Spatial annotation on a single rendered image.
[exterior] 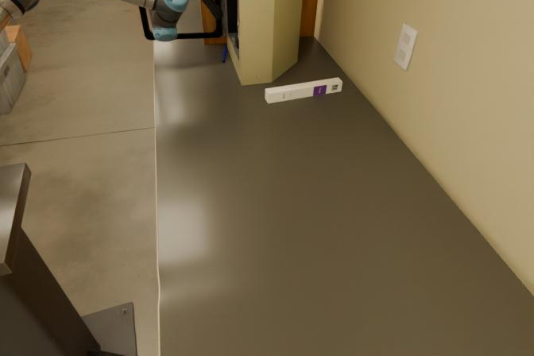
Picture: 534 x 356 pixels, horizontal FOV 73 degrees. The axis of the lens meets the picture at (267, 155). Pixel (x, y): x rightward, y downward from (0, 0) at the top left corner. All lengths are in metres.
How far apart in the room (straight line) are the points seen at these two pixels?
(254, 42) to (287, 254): 0.73
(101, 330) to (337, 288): 1.28
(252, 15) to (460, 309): 0.95
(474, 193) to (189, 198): 0.67
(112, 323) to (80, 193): 0.88
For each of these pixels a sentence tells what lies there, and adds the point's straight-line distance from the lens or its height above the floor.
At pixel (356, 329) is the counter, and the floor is 0.94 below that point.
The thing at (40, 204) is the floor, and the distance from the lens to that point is 2.46.
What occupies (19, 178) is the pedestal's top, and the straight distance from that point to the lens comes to 1.10.
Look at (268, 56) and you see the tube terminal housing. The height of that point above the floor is 1.04.
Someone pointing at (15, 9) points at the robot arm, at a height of 1.25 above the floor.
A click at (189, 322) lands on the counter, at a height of 0.94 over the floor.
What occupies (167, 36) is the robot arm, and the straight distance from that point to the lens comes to 1.23.
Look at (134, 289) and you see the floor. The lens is 1.91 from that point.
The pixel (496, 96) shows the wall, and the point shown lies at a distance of 0.90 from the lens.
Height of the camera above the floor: 1.59
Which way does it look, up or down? 40 degrees down
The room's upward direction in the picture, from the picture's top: 2 degrees clockwise
